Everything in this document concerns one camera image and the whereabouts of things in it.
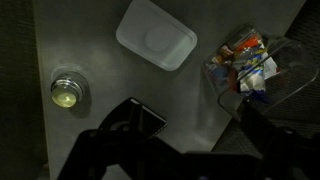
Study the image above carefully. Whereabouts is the black notebook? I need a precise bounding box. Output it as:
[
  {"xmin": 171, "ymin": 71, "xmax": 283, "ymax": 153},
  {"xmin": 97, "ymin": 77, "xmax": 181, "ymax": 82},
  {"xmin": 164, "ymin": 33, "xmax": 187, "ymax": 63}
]
[{"xmin": 99, "ymin": 97, "xmax": 167, "ymax": 137}]

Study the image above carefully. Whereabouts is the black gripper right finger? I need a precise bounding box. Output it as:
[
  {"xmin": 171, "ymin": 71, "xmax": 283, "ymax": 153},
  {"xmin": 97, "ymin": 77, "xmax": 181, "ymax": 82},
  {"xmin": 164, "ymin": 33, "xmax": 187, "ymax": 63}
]
[{"xmin": 240, "ymin": 100, "xmax": 320, "ymax": 180}]

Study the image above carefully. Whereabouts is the clear plastic container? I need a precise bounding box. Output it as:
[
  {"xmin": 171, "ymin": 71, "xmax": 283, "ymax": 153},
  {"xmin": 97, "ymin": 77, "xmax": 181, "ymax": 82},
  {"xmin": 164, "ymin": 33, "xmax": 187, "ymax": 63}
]
[{"xmin": 203, "ymin": 24, "xmax": 319, "ymax": 120}]

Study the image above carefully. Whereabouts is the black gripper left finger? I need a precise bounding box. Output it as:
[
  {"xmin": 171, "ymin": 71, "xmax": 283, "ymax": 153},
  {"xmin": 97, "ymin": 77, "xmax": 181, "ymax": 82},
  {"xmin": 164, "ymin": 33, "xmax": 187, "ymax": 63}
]
[{"xmin": 56, "ymin": 129, "xmax": 188, "ymax": 180}]

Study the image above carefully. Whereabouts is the white rectangular lid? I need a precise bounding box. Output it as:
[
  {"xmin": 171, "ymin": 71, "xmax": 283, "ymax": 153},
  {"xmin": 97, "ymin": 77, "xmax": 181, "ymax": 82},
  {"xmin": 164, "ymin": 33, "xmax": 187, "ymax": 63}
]
[{"xmin": 116, "ymin": 0, "xmax": 197, "ymax": 71}]

